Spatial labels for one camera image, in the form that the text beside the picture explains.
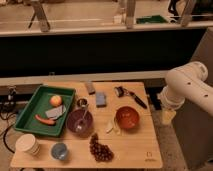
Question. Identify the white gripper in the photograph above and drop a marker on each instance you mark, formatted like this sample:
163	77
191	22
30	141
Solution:
167	116

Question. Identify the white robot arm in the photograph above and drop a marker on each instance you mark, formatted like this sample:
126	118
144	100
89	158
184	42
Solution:
185	82

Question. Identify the small metal cup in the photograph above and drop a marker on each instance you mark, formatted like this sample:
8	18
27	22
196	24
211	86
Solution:
82	103

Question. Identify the white paper cup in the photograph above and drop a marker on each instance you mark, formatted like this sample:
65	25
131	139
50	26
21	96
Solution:
28	144

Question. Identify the orange-brown bowl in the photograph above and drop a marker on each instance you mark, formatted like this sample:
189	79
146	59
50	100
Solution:
127	117

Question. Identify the blue sponge block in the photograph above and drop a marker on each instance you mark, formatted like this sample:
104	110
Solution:
100	99

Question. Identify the dark red grape bunch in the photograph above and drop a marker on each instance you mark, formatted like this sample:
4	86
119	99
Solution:
101	153

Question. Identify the brown rectangular block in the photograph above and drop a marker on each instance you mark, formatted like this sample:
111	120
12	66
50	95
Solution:
90	88

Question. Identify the purple bowl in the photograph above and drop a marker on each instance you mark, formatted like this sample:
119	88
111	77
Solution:
76	115

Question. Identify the metal spoon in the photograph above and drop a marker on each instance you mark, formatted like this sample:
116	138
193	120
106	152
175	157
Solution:
81	123

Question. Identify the green mat in background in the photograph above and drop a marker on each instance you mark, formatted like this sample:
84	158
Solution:
151	19

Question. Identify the orange apple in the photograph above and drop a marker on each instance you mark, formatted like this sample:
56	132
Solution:
56	100

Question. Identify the grey cloth piece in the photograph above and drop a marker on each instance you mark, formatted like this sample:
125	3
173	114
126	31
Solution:
56	112

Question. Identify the orange carrot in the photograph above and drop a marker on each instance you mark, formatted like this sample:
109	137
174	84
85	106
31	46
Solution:
45	121

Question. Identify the green plastic tray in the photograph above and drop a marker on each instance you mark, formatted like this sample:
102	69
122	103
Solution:
40	104

